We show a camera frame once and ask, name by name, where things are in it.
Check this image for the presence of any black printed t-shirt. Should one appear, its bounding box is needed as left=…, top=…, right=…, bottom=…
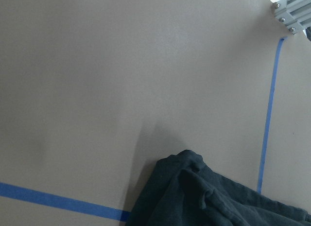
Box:
left=127, top=150, right=311, bottom=226

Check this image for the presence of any grey aluminium post bracket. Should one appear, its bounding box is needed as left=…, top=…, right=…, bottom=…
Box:
left=273, top=0, right=311, bottom=34

